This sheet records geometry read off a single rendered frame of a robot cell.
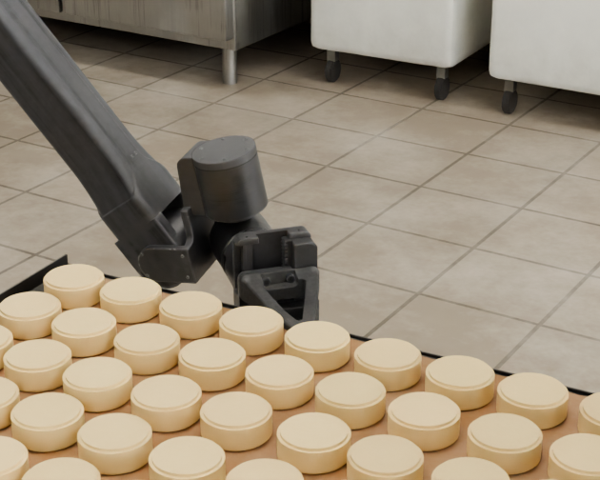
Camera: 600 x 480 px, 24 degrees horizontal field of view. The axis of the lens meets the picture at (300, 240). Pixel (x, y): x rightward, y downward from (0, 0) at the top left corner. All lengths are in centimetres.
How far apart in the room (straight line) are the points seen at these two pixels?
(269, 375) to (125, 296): 17
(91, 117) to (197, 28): 334
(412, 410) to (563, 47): 334
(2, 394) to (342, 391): 24
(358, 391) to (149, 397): 15
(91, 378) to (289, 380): 14
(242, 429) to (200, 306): 18
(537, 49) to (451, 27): 30
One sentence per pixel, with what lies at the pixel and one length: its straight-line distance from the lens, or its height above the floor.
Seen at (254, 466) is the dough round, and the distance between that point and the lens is 90.
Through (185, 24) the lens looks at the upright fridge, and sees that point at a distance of 461.
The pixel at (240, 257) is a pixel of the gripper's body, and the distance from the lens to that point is 116.
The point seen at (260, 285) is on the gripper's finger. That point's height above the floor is 92.
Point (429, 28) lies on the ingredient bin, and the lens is 444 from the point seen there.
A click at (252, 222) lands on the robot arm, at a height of 93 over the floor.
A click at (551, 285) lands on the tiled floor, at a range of 330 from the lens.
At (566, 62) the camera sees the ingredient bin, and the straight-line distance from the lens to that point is 427.
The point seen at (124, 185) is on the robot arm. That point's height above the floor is 96.
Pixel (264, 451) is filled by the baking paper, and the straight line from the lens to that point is 95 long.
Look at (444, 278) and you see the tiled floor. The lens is 330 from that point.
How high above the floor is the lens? 142
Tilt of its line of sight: 24 degrees down
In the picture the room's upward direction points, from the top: straight up
